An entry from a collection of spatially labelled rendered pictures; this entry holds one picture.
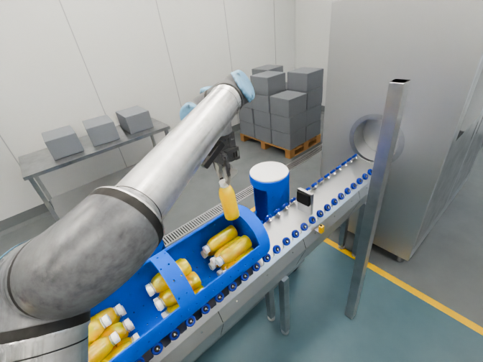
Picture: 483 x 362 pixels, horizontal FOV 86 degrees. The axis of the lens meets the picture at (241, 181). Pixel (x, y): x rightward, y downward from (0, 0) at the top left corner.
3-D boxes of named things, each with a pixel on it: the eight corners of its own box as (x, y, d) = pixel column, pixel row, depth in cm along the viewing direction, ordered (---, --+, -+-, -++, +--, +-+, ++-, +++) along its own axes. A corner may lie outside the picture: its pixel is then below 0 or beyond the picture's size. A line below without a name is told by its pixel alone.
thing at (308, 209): (313, 213, 158) (313, 193, 149) (308, 217, 156) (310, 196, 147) (300, 207, 164) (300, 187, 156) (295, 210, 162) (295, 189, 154)
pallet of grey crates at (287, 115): (320, 141, 447) (325, 67, 383) (290, 159, 407) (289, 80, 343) (270, 126, 529) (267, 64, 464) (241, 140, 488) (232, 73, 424)
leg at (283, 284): (290, 331, 191) (290, 277, 157) (285, 337, 188) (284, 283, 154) (284, 325, 195) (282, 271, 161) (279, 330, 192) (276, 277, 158)
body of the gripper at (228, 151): (241, 159, 102) (237, 131, 96) (223, 168, 98) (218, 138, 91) (228, 154, 107) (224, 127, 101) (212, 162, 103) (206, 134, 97)
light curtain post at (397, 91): (356, 314, 196) (411, 79, 104) (351, 319, 193) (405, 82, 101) (348, 309, 200) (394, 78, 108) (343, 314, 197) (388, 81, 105)
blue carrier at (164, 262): (272, 263, 127) (268, 219, 112) (84, 426, 82) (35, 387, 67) (236, 236, 146) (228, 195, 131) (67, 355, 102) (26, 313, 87)
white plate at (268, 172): (264, 158, 201) (264, 159, 202) (241, 174, 185) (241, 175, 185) (295, 166, 185) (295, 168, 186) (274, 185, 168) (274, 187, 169)
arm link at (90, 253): (14, 274, 21) (241, 58, 71) (-22, 286, 28) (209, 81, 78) (118, 342, 26) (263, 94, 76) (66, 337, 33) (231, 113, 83)
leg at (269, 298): (277, 317, 200) (273, 264, 166) (271, 322, 197) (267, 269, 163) (271, 312, 204) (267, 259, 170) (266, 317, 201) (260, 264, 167)
